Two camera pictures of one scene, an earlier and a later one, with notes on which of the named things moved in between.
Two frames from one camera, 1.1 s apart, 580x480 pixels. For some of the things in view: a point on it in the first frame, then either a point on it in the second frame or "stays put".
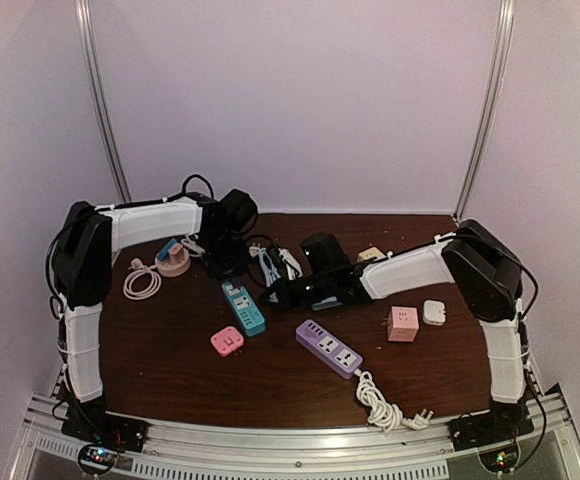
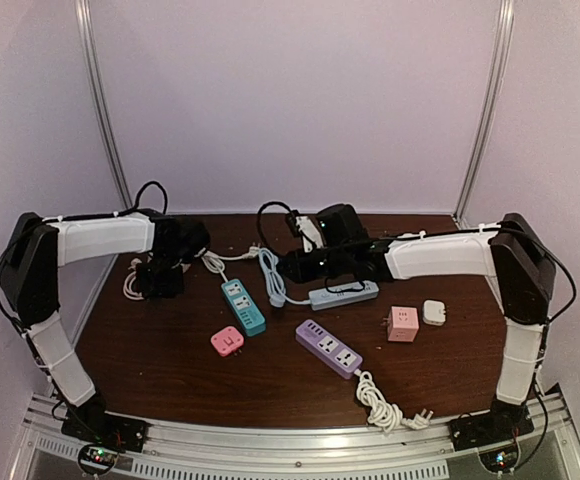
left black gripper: [238, 269] to [147, 291]
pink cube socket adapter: [403, 324] stays put
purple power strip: [335, 353] stays put
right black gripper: [287, 299] to [300, 273]
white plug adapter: [434, 312] stays put
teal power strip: [246, 308] stays put
